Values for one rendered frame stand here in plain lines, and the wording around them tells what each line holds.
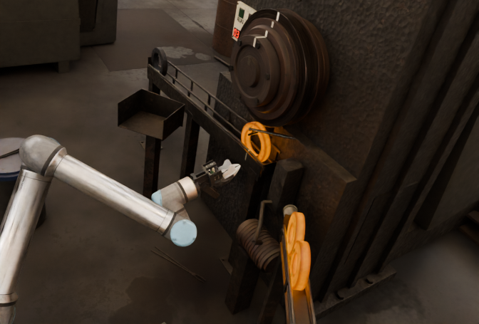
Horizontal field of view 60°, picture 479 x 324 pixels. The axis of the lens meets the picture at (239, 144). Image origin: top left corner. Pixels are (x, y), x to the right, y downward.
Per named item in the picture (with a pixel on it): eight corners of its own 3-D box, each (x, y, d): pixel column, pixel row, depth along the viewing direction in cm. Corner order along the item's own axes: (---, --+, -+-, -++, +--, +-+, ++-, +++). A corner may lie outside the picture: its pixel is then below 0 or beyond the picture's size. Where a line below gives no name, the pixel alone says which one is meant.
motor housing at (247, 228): (240, 289, 213) (261, 212, 183) (264, 325, 198) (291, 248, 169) (218, 298, 206) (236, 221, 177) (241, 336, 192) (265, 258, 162)
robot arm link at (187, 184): (189, 206, 162) (179, 190, 169) (201, 200, 164) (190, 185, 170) (185, 191, 156) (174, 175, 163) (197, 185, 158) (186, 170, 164)
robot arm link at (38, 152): (22, 124, 133) (204, 225, 143) (33, 129, 146) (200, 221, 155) (1, 156, 131) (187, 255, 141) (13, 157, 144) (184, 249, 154)
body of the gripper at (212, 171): (223, 169, 162) (195, 183, 158) (225, 184, 168) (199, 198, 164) (214, 158, 167) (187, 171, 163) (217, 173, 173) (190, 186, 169)
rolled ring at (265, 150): (268, 137, 178) (274, 135, 179) (244, 115, 190) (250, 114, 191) (260, 171, 188) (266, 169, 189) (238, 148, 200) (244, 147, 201)
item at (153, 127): (137, 191, 260) (141, 87, 220) (173, 207, 254) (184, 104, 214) (116, 210, 244) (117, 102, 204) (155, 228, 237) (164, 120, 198)
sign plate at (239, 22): (234, 37, 210) (241, 1, 200) (264, 58, 193) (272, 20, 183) (231, 37, 208) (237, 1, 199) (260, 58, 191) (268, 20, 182)
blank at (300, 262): (307, 232, 141) (297, 231, 141) (313, 265, 127) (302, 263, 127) (296, 266, 148) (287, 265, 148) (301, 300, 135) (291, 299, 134)
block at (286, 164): (283, 197, 191) (295, 155, 178) (294, 208, 186) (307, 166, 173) (264, 203, 185) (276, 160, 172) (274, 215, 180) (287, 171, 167)
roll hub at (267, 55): (234, 86, 183) (245, 23, 167) (271, 118, 165) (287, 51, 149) (223, 87, 180) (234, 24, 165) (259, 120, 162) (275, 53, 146)
